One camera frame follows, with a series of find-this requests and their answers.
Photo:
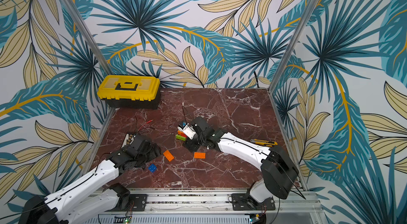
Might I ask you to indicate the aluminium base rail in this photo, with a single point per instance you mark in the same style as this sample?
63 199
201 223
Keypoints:
211 206

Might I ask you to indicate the blue lego brick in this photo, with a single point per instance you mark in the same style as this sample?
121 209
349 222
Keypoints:
152 168

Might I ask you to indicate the orange lego brick front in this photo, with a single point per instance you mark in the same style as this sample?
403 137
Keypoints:
199 155

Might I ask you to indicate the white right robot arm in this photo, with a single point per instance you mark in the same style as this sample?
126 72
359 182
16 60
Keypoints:
278 170

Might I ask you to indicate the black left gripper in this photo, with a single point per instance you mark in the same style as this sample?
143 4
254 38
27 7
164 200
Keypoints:
152 154

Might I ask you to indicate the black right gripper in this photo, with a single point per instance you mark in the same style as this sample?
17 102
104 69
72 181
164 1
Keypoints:
197 133

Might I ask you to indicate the yellow black toolbox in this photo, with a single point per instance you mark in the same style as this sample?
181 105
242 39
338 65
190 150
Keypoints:
137 92

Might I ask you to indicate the aluminium corner post right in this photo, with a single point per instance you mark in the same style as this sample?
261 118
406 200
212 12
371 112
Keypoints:
308 10

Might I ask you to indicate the yellow utility knife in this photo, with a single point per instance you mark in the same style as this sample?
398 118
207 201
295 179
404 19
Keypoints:
265 143

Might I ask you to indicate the aluminium corner post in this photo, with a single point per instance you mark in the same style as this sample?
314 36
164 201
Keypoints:
308 10
86 34

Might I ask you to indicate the orange lego brick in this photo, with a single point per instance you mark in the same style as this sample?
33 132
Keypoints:
168 155
199 155

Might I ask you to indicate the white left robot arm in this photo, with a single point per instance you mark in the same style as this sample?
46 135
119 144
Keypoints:
74 204

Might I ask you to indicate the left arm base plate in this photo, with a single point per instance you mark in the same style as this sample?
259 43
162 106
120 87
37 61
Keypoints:
133 202

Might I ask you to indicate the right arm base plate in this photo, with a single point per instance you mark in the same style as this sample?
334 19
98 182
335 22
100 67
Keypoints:
243 202

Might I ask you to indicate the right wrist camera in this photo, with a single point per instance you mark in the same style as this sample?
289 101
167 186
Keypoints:
187 130

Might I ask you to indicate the aluminium corner post left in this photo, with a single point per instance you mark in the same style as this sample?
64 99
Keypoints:
86 34

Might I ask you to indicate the long green lego brick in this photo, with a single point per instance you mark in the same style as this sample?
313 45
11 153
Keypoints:
180 137

